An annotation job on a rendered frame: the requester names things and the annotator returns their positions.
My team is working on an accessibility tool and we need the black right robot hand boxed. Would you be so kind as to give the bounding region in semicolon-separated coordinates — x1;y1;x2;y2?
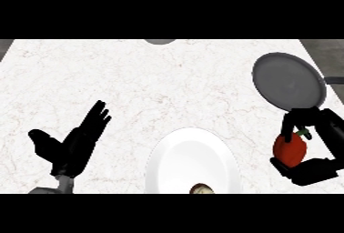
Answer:
269;106;344;187

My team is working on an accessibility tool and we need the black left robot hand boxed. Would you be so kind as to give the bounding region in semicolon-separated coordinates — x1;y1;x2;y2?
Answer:
27;99;113;179

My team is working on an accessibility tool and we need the white oval plate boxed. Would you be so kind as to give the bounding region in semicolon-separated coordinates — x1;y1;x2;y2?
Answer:
144;127;243;195

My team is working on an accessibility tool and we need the grey frying pan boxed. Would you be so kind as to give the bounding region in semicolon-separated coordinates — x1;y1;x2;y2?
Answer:
252;52;344;113

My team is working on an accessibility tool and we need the beige round food item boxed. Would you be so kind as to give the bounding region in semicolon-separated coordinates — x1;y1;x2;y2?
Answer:
188;183;218;195

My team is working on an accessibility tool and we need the grey rounded object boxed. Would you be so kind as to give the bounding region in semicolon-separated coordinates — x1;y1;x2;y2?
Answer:
144;39;178;46

